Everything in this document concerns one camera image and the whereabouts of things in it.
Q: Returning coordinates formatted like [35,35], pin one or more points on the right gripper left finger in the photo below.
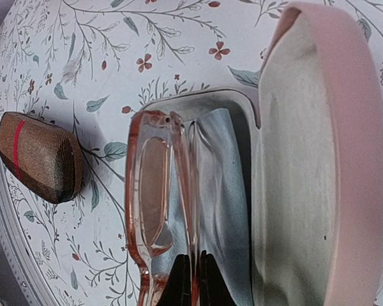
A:
[177,291]

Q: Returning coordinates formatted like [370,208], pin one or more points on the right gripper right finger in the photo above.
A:
[213,289]

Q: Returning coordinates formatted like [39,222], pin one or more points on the pink glasses case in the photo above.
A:
[316,161]

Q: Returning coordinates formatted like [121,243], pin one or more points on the front aluminium rail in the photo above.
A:
[19,283]

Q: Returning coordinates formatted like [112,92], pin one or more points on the brown plaid glasses case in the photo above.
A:
[44,157]

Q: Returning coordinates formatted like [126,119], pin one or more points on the small blue cloth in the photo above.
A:
[224,230]

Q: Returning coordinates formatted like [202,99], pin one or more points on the pink translucent sunglasses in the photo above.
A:
[161,150]

